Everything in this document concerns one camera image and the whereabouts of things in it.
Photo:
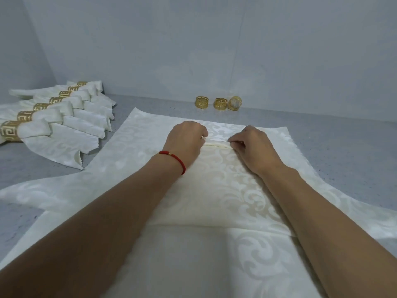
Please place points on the cream damask napkin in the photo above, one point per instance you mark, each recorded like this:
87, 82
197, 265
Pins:
223, 189

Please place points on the row of gold patterned rings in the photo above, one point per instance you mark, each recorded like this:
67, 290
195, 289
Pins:
25, 116

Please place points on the person's left forearm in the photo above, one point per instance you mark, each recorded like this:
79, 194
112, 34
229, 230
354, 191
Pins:
93, 232

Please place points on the person's left hand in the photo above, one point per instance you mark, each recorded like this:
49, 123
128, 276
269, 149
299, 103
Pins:
184, 141

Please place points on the person's left fingers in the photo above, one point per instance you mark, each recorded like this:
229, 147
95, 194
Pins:
203, 133

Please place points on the row of folded cream napkins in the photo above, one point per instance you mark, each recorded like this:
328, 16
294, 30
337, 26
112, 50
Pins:
62, 139

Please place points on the person's right hand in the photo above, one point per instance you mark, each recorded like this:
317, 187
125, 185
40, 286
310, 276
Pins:
256, 150

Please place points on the person's right forearm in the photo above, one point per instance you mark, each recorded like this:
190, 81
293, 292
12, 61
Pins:
325, 232

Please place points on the person's right fingers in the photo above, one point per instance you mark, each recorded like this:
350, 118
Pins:
236, 144

